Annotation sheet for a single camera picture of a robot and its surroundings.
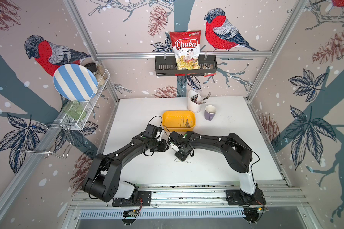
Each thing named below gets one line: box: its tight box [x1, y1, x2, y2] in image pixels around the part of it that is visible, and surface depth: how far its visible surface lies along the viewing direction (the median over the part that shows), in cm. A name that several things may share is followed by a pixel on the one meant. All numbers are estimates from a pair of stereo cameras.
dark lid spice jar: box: [84, 62, 98, 75], surface depth 81 cm
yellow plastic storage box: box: [161, 109, 196, 133], surface depth 109 cm
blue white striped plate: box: [53, 63, 99, 102], surface depth 74 cm
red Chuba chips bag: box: [169, 30, 202, 71], surface depth 83 cm
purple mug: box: [204, 104, 217, 122], surface depth 103 cm
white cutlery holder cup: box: [187, 90, 203, 114], surface depth 111 cm
